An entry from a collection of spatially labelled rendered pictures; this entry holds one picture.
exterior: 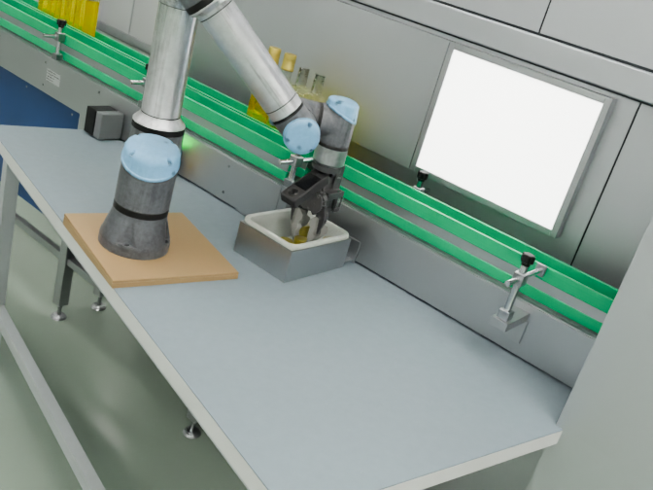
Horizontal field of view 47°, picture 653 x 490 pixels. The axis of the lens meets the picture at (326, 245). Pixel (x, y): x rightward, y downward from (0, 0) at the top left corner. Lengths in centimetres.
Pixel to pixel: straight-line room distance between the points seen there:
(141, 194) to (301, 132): 35
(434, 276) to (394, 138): 43
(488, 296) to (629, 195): 38
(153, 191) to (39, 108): 128
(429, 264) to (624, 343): 54
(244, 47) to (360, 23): 66
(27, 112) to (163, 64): 128
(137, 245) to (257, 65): 45
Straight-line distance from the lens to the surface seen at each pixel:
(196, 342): 143
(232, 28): 151
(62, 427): 207
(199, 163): 214
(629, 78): 179
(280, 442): 124
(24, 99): 289
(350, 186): 193
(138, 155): 157
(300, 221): 181
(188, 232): 180
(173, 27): 164
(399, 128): 203
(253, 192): 200
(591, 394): 152
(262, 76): 153
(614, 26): 183
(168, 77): 166
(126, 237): 163
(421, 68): 200
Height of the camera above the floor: 149
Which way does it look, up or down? 22 degrees down
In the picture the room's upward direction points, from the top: 16 degrees clockwise
